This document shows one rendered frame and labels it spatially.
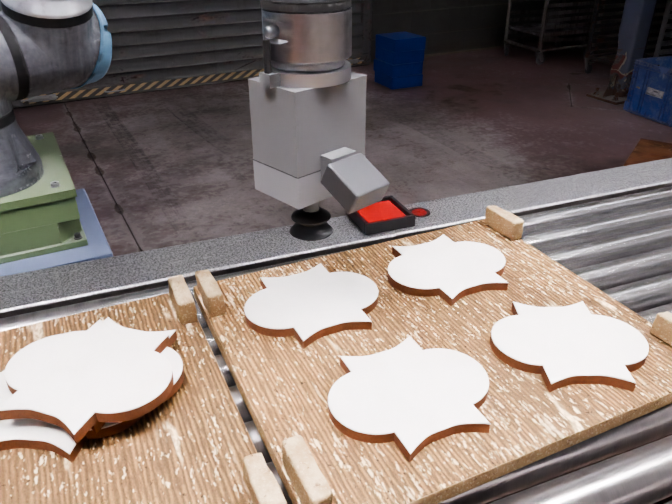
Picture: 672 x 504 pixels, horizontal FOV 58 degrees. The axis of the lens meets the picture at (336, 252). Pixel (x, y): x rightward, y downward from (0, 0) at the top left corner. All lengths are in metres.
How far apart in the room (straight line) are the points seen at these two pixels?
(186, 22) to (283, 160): 4.85
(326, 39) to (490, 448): 0.35
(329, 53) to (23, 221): 0.57
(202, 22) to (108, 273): 4.69
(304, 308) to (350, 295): 0.05
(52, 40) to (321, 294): 0.52
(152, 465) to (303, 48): 0.34
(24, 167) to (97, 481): 0.58
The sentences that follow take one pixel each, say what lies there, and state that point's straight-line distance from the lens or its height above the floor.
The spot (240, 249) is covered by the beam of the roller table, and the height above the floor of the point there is 0.92.
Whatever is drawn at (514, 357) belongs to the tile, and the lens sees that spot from 0.59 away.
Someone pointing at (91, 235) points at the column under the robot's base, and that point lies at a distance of 1.00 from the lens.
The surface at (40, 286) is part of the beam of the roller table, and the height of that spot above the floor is 0.92.
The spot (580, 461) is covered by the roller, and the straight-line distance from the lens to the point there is 0.58.
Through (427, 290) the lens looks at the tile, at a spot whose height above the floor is 0.94.
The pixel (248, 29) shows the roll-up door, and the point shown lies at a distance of 5.54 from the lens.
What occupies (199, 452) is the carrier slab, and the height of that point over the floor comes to 0.94.
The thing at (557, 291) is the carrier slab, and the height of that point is 0.94.
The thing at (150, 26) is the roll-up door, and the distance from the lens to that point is 5.30.
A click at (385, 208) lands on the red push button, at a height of 0.93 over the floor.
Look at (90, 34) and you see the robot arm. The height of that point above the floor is 1.15.
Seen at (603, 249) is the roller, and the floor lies 0.92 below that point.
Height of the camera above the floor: 1.30
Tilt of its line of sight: 29 degrees down
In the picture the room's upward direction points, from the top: straight up
